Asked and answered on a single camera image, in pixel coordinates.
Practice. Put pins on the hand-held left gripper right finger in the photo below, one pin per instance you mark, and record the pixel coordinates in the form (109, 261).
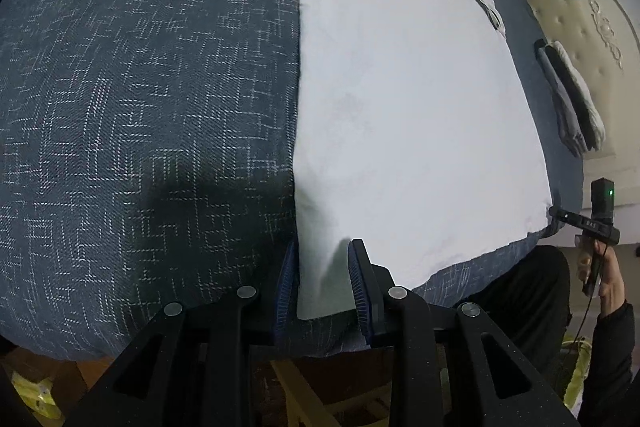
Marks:
(361, 287)

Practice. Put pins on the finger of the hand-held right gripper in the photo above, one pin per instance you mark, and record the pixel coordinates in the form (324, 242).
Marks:
(565, 214)

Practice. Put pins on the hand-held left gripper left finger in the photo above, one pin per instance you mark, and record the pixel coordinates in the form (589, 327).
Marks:
(285, 287)

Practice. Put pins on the white polo shirt black trim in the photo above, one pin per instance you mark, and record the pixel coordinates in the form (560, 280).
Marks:
(410, 107)

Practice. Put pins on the person's right forearm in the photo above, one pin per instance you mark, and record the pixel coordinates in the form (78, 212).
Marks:
(615, 357)

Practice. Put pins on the person's right hand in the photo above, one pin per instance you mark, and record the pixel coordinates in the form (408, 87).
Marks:
(612, 277)

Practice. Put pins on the folded dark grey garment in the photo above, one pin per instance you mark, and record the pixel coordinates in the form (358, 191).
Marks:
(570, 127)

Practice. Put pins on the person's black trousers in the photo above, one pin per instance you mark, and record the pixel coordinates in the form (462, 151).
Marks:
(515, 307)

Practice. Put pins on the folded light grey garment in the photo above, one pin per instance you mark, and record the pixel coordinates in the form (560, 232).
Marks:
(552, 77)

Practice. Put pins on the yellow green fabric bag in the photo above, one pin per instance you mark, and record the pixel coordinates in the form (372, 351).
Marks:
(575, 372)

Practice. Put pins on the cream upholstered bed headboard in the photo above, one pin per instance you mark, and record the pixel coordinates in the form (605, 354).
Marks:
(590, 7)

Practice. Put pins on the blue patterned bed cover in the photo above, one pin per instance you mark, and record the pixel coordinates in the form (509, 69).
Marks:
(150, 107)

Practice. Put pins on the yellow plastic bag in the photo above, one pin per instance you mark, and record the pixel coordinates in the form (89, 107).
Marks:
(37, 394)

